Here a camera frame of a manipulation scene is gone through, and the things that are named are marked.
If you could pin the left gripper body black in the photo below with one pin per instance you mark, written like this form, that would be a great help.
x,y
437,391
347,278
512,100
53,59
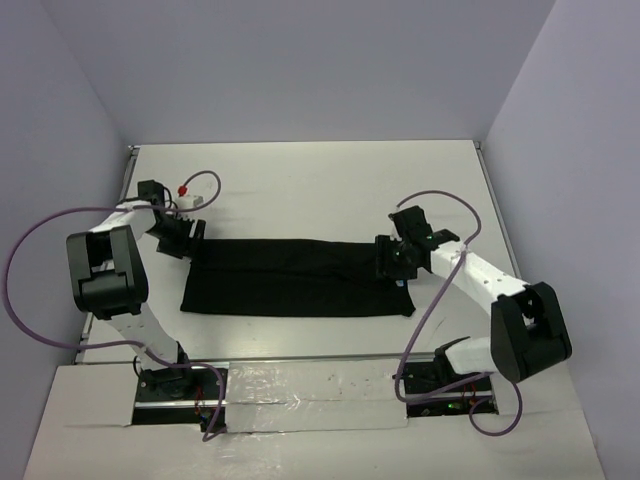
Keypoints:
x,y
174,237

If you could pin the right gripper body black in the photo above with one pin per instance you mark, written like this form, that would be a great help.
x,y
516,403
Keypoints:
x,y
398,261

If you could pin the black t shirt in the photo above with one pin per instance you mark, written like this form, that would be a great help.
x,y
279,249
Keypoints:
x,y
290,278

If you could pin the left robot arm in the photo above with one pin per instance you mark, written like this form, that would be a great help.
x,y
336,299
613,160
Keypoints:
x,y
109,280

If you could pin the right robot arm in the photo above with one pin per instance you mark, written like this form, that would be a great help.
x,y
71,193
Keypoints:
x,y
527,335

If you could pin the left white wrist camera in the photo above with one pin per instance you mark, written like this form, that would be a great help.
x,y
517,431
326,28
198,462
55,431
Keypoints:
x,y
186,201

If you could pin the aluminium table rail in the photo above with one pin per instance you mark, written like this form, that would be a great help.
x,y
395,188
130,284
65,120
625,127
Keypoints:
x,y
95,331

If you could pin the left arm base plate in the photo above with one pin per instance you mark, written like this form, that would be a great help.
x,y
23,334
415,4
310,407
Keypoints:
x,y
186,401

